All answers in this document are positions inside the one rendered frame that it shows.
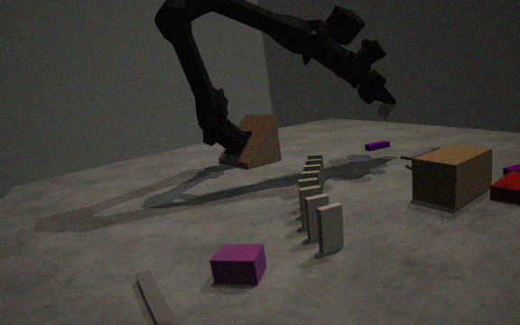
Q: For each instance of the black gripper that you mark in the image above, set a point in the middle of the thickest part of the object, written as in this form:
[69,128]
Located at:
[371,84]

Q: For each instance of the red rectangular block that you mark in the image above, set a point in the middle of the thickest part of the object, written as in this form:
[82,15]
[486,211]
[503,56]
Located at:
[507,189]

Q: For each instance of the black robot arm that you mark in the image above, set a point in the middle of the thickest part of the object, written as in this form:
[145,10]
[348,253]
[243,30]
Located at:
[295,34]

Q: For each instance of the purple flat block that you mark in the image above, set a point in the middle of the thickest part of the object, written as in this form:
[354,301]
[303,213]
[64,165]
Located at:
[507,170]

